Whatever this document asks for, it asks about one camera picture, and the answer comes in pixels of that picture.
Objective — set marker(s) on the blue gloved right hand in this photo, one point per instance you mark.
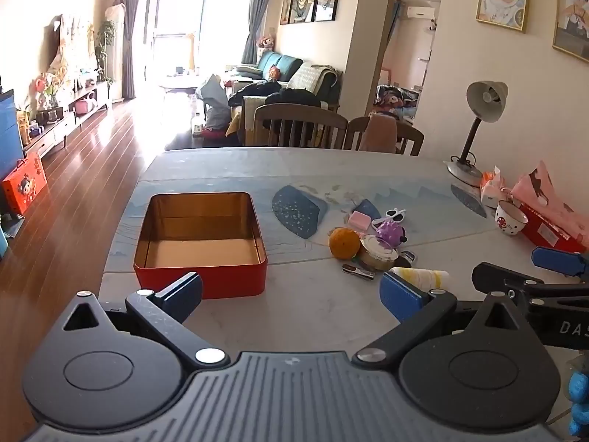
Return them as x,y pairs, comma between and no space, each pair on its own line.
578,392

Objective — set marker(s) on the red metal tin box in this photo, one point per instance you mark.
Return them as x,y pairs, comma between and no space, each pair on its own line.
216,235

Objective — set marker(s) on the orange red gift box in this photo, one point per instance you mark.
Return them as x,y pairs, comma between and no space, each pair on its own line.
24,183

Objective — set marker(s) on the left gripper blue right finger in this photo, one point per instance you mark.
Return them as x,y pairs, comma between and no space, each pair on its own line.
401,298

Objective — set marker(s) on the white tv console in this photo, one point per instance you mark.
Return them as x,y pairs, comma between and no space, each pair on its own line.
52,128

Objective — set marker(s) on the white patterned cup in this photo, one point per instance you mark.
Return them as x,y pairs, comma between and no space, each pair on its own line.
509,219

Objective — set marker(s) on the round silver lid tin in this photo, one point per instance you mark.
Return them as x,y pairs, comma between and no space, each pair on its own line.
377,254

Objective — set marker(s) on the dark wooden chair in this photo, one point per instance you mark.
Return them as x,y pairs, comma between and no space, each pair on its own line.
292,126

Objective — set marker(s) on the purple toy figure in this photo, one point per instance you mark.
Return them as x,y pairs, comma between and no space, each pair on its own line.
392,233

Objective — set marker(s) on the small red silver item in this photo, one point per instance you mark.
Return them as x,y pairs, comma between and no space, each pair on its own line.
358,271

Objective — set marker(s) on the small dark bottle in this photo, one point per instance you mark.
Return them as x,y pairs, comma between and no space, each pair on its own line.
406,259

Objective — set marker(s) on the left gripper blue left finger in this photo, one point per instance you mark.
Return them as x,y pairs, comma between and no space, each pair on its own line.
180,298

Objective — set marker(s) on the grey desk lamp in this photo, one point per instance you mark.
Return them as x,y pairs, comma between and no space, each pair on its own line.
487,101

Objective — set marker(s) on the teal sofa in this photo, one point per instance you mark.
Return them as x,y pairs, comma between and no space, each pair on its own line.
291,72

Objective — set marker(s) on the orange white snack packet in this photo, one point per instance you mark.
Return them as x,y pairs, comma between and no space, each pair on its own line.
491,188

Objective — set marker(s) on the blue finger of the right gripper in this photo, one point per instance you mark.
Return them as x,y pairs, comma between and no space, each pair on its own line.
487,277
567,263

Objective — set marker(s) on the orange fruit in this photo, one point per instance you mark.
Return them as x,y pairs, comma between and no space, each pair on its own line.
344,243

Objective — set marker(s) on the pink ridged soap dish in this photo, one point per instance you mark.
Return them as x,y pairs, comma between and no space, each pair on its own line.
359,222

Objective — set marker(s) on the wooden chair with pink cloth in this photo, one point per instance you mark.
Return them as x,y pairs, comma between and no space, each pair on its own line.
379,133

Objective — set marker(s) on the white yellow tube bottle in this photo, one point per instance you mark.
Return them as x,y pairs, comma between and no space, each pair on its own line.
424,279

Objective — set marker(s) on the framed picture woman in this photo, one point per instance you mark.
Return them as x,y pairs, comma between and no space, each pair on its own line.
571,28

